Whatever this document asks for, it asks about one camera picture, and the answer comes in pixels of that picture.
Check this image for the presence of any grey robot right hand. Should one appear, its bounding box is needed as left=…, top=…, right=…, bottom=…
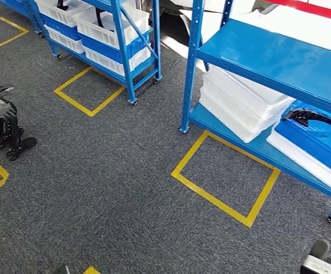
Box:
left=309, top=239, right=331, bottom=274

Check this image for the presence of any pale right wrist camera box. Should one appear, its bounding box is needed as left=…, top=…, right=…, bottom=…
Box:
left=299, top=255, right=331, bottom=274

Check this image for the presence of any blue metal shelf rack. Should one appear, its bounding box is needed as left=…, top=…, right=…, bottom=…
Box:
left=179, top=0, right=331, bottom=224
left=0, top=0, right=45, bottom=39
left=26, top=0, right=162, bottom=106

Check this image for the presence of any red barrier belt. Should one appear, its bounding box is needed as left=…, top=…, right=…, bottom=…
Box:
left=264, top=0, right=331, bottom=24

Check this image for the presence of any black humanoid robot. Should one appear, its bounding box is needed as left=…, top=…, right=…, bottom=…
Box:
left=0, top=83, right=38, bottom=162

